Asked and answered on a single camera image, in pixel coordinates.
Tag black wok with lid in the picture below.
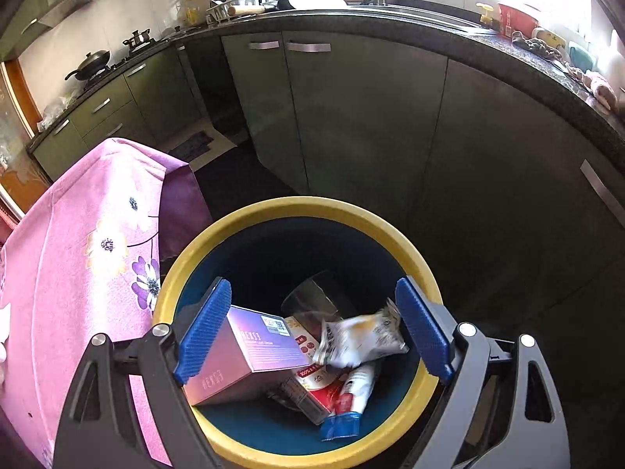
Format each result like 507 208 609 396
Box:
64 50 110 81

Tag clear plastic cup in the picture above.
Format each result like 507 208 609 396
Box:
281 271 358 341

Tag yellow oil bottle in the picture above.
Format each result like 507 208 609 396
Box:
184 0 200 27

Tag plastic bag on counter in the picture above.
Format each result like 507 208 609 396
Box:
37 92 76 133

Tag blue tube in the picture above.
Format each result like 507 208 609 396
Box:
320 361 381 442

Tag snack wrapper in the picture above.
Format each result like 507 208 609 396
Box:
312 300 409 369

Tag purple cardboard box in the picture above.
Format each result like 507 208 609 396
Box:
183 306 309 406

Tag dark counter cabinets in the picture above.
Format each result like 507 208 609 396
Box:
182 13 624 402

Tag small steel pot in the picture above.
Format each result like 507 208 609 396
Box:
123 29 152 52

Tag white dish rack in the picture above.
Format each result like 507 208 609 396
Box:
205 0 265 27

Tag yellow rimmed trash bin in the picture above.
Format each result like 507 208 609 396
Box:
155 196 441 468

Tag pink floral tablecloth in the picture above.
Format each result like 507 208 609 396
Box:
1 138 212 467

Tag green lower cabinets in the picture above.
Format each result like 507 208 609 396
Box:
29 45 200 181

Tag red white packet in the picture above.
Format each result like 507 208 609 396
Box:
281 317 348 426

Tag dark floor mat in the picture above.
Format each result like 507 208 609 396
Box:
167 131 213 163

